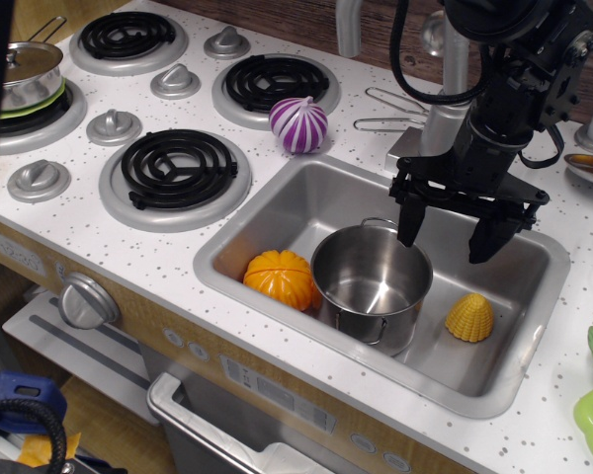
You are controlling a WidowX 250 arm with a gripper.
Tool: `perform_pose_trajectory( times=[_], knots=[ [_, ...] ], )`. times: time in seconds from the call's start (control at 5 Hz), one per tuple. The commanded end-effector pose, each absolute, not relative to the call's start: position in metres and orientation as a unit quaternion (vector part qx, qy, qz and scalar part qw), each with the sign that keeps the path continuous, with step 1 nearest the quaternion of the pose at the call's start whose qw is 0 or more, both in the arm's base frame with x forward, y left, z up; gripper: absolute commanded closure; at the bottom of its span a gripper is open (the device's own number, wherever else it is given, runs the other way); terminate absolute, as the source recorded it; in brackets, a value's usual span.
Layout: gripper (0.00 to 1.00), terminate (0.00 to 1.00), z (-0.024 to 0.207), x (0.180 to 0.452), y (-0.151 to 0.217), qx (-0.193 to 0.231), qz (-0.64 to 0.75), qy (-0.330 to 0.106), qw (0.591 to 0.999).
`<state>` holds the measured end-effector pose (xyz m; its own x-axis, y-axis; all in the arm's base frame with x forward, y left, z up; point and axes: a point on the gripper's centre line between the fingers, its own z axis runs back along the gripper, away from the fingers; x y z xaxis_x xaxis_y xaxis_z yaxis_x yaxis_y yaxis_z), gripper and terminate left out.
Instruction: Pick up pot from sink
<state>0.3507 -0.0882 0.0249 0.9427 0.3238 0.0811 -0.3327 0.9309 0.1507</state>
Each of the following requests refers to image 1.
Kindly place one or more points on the blue clamp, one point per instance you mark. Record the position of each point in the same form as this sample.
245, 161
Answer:
30, 405

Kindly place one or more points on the steel pot with lid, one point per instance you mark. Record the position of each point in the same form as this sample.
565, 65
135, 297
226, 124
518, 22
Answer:
32, 70

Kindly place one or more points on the grey spout pipe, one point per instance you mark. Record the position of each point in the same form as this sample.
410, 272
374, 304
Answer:
348, 27

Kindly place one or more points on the grey faucet handle knob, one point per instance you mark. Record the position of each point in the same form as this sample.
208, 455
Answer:
433, 34

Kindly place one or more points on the black back left burner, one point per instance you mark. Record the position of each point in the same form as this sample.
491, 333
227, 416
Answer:
126, 35

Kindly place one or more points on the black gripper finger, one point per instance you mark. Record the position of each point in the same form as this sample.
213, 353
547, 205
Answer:
411, 217
488, 237

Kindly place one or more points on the orange toy pumpkin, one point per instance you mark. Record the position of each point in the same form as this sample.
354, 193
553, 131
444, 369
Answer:
283, 276

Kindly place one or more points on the purple white toy onion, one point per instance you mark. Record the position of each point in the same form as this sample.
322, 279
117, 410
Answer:
299, 123

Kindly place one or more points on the grey oven door handle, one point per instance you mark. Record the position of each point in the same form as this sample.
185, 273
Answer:
227, 454

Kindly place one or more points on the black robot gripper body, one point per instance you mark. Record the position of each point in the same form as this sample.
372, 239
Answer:
473, 178

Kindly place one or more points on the black front right burner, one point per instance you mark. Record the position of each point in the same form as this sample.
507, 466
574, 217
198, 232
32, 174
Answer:
177, 168

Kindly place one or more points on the yellow toy corn piece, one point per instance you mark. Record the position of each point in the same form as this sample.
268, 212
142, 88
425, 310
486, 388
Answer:
471, 318

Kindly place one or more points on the black burner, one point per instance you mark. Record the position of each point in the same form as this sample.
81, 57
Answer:
126, 35
177, 168
259, 82

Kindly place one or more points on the stainless steel pot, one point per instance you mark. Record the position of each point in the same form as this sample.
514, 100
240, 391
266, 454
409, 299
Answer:
372, 284

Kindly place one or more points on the wire whisk utensil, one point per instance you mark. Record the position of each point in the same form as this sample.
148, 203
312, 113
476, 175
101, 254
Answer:
404, 112

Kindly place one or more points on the grey stove knob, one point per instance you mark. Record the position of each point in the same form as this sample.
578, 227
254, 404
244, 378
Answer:
175, 83
38, 181
226, 45
113, 128

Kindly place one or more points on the grey toy faucet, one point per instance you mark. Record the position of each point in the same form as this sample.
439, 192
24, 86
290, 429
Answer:
444, 121

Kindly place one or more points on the black back right burner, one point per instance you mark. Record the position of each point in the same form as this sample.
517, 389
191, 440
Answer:
259, 82

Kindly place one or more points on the large grey oven dial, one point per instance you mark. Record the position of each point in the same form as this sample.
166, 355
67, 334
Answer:
84, 304

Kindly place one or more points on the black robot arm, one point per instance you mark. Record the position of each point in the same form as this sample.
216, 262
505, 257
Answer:
532, 54

